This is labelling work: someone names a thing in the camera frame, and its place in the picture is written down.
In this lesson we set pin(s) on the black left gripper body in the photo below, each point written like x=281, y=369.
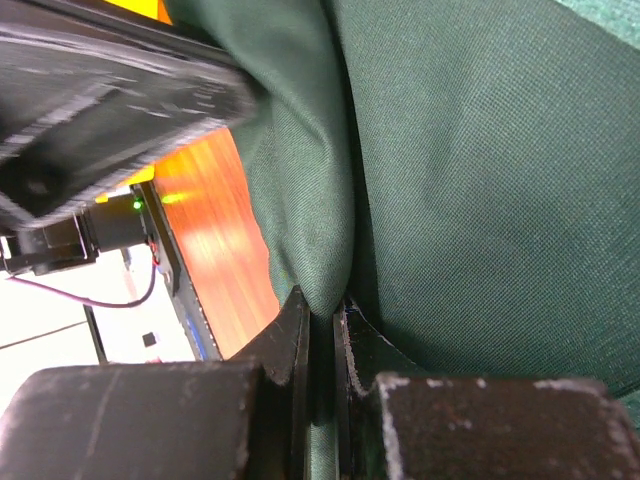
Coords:
x=91, y=93

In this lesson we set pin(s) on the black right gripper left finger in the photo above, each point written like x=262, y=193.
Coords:
x=243, y=418

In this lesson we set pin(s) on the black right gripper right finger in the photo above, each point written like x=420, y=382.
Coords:
x=396, y=420

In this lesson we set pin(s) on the green cloth napkin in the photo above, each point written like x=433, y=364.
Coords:
x=467, y=170

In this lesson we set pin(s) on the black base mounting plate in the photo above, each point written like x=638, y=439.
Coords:
x=176, y=278

